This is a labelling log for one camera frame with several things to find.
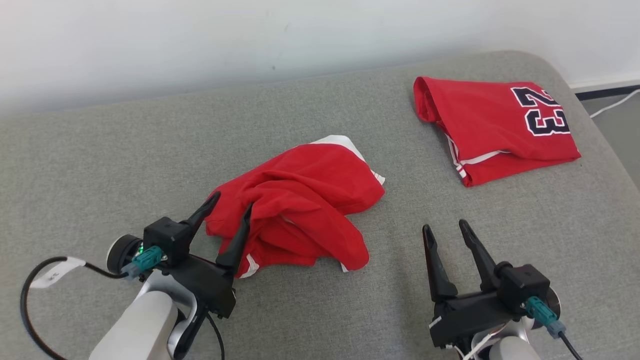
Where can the red jersey number 23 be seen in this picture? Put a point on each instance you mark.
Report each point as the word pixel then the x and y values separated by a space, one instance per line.
pixel 480 120

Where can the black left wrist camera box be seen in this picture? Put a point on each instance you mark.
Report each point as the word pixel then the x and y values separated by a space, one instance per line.
pixel 165 237

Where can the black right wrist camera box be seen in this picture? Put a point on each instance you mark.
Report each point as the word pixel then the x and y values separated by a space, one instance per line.
pixel 522 285

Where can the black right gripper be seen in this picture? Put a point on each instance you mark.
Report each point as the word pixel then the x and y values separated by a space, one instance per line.
pixel 470 315

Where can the black baseboard strip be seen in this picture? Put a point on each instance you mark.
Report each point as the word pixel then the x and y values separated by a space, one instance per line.
pixel 605 91

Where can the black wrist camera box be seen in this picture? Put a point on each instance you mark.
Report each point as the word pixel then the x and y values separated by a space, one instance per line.
pixel 522 285
pixel 165 237

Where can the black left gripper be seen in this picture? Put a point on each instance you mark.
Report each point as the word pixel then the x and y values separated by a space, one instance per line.
pixel 212 287

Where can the red shorts white side panel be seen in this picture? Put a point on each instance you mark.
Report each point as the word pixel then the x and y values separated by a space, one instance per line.
pixel 310 200

